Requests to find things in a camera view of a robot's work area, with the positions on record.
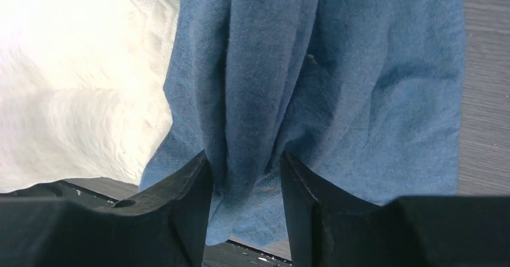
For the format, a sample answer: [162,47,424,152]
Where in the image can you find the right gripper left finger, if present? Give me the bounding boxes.
[1,153,213,266]

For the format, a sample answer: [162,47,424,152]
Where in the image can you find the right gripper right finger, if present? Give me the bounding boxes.
[280,153,509,266]

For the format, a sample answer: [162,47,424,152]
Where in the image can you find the blue pillowcase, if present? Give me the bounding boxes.
[140,0,466,247]

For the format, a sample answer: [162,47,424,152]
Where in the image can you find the white pillow with yellow band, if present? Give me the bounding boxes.
[1,0,179,193]

